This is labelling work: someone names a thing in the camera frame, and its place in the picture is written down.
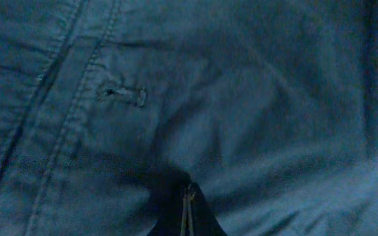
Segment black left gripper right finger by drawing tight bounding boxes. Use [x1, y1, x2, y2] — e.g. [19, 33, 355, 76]
[188, 183, 227, 236]

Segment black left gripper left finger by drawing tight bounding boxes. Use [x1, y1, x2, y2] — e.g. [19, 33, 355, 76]
[146, 170, 186, 236]

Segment navy blue shorts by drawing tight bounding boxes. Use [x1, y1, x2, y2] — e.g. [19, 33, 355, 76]
[0, 0, 378, 235]

